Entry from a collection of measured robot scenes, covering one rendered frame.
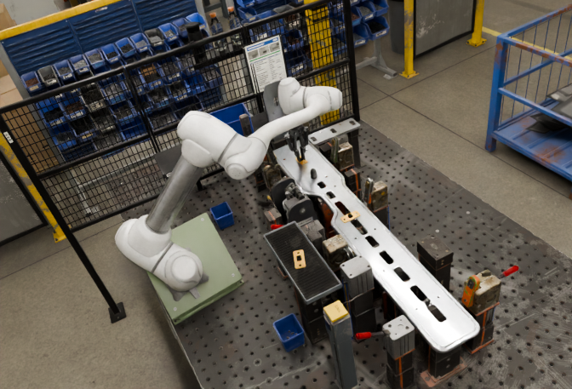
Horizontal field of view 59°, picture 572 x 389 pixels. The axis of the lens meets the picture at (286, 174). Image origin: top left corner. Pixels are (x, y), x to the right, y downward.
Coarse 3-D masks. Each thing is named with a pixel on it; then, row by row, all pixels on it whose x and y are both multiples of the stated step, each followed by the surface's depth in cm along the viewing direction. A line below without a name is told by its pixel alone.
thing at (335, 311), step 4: (332, 304) 165; (336, 304) 165; (340, 304) 164; (324, 308) 164; (328, 308) 164; (332, 308) 164; (336, 308) 163; (340, 308) 163; (344, 308) 163; (328, 312) 163; (332, 312) 162; (336, 312) 162; (340, 312) 162; (344, 312) 162; (328, 316) 163; (332, 316) 161; (336, 316) 161; (340, 316) 161; (344, 316) 161; (332, 320) 160; (336, 320) 161
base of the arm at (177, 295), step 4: (188, 248) 231; (204, 272) 229; (204, 276) 229; (208, 276) 229; (200, 280) 227; (204, 280) 228; (208, 280) 229; (168, 284) 222; (172, 288) 221; (192, 288) 224; (196, 288) 225; (172, 292) 224; (176, 292) 224; (180, 292) 224; (184, 292) 224; (188, 292) 226; (192, 292) 224; (196, 292) 224; (176, 296) 224; (180, 296) 224; (196, 296) 224; (176, 300) 223
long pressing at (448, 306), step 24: (288, 168) 251; (312, 168) 248; (312, 192) 233; (336, 192) 231; (336, 216) 219; (360, 216) 217; (360, 240) 206; (384, 240) 204; (384, 264) 194; (408, 264) 193; (384, 288) 186; (408, 288) 184; (432, 288) 182; (408, 312) 176; (456, 312) 173; (432, 336) 168; (456, 336) 166
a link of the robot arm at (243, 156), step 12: (228, 144) 178; (240, 144) 179; (252, 144) 184; (228, 156) 178; (240, 156) 177; (252, 156) 180; (264, 156) 188; (228, 168) 177; (240, 168) 176; (252, 168) 179
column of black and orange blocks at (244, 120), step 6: (246, 114) 260; (240, 120) 260; (246, 120) 259; (246, 126) 261; (246, 132) 263; (258, 168) 280; (258, 174) 282; (258, 180) 284; (258, 186) 286; (264, 186) 287
